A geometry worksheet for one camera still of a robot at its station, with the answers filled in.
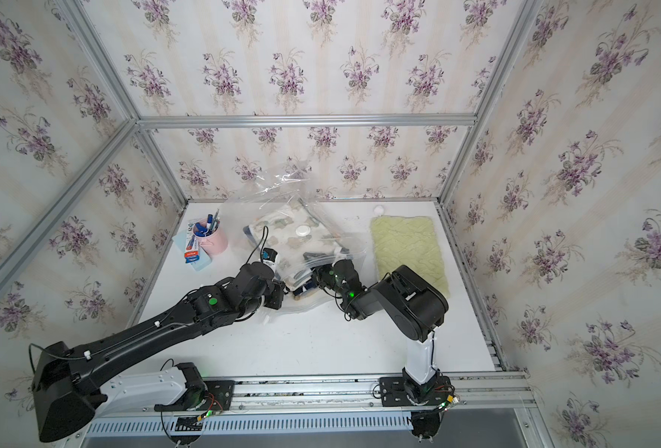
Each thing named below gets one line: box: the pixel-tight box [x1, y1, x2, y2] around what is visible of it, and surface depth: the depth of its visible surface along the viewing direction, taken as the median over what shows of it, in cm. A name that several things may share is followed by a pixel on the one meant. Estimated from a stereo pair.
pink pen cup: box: [192, 217, 228, 259], surface depth 100 cm
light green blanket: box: [370, 215, 451, 298], surface depth 105 cm
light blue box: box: [171, 221, 212, 272], surface depth 101 cm
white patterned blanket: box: [242, 197, 353, 293], surface depth 99 cm
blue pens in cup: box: [194, 208, 221, 238], surface depth 100 cm
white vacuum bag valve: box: [295, 224, 311, 237], surface depth 98 cm
